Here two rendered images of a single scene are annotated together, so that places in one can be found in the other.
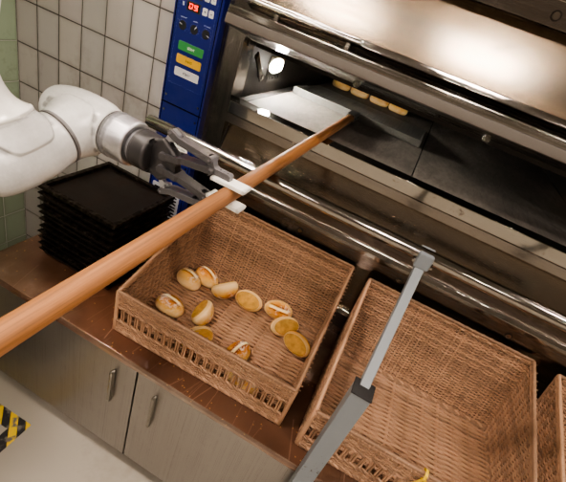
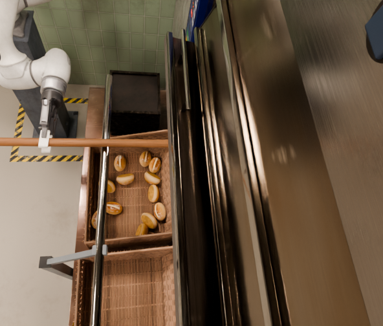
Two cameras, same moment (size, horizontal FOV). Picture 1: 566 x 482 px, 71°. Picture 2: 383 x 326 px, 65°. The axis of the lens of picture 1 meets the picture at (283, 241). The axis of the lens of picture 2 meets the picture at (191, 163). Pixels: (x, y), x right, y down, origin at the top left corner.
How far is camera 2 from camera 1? 1.18 m
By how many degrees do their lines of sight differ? 47
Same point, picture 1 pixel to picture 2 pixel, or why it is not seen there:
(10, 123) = (4, 66)
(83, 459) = not seen: hidden behind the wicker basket
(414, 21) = (229, 119)
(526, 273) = not seen: outside the picture
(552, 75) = (248, 251)
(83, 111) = (41, 69)
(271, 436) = (81, 248)
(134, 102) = not seen: hidden behind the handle
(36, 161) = (13, 83)
